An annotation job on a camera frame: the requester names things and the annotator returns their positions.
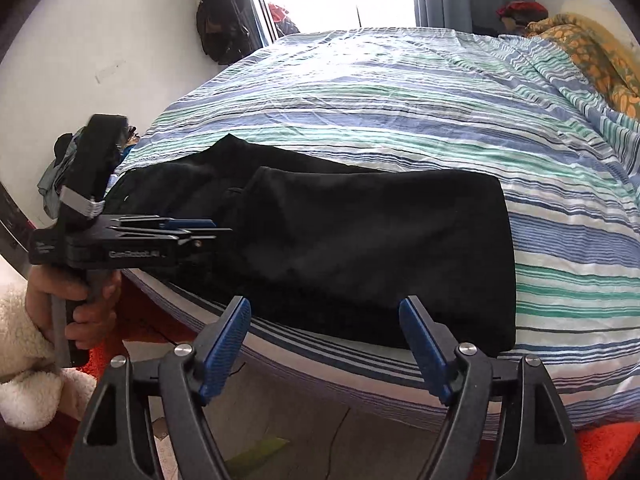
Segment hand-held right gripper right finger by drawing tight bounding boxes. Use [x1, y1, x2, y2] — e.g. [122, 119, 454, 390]
[398, 295, 586, 480]

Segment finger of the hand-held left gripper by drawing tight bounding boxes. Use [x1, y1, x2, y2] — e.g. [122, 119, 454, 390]
[107, 215, 217, 230]
[112, 228, 233, 246]

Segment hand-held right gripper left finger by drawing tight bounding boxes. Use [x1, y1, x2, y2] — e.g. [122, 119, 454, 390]
[64, 295, 252, 480]

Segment black pants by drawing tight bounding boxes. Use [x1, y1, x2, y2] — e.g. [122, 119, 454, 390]
[102, 135, 517, 358]

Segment person's left hand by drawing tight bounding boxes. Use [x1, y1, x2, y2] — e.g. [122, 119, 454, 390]
[25, 266, 123, 350]

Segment pile of mixed clothes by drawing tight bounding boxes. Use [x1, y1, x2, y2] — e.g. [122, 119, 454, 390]
[37, 130, 136, 218]

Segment hanging dark clothes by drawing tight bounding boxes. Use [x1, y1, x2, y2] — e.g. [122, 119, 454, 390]
[192, 0, 251, 66]

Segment red fleece cloth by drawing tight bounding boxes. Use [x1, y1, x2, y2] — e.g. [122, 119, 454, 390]
[15, 270, 640, 480]

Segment red cloth by window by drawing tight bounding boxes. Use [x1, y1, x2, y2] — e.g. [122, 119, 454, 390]
[266, 2, 301, 37]

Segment bed with striped sheet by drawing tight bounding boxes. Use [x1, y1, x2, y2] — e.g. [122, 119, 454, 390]
[102, 27, 640, 433]

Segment orange floral quilt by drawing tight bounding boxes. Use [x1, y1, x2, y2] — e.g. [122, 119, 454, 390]
[522, 12, 640, 121]

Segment black cable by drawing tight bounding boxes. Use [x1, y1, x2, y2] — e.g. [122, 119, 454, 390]
[324, 407, 351, 480]

